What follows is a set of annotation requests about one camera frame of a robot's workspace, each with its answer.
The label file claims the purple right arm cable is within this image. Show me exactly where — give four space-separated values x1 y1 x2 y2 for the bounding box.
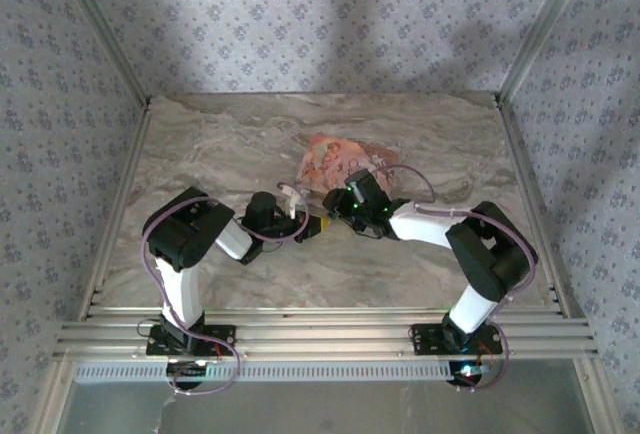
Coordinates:
369 162 540 394

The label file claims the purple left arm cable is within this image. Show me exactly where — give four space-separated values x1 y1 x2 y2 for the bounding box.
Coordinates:
140 181 311 396

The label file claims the aluminium corner post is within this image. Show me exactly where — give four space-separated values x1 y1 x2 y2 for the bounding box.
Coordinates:
495 0 597 108
49 0 152 108

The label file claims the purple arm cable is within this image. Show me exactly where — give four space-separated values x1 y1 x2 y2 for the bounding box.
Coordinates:
140 181 311 396
369 162 540 394

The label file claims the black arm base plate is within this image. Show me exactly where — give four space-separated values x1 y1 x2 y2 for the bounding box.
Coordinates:
410 322 504 357
146 323 238 357

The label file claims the grey slotted cable duct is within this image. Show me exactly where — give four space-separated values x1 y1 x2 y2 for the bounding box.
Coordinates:
74 359 482 384

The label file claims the aluminium rail frame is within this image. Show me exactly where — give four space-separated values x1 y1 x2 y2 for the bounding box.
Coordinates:
53 305 599 362

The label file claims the black controller board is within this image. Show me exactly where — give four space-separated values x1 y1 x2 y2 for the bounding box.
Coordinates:
166 359 217 391
448 359 490 391

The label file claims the pink illustrated box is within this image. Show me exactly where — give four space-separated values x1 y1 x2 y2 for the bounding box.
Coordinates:
294 133 401 193

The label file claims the aluminium side rail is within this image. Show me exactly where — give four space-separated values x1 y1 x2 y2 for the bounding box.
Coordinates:
77 101 154 316
494 98 585 316

